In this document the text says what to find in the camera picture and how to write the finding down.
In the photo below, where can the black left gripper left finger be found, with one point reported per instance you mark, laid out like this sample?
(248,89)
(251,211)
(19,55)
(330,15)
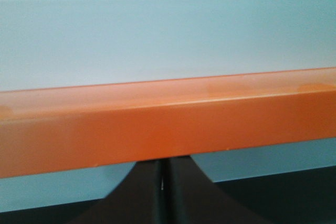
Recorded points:
(135,200)

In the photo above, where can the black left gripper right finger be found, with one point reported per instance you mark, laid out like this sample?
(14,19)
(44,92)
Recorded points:
(192,198)

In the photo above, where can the orange sash handle bar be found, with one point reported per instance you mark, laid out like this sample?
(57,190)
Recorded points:
(49,130)

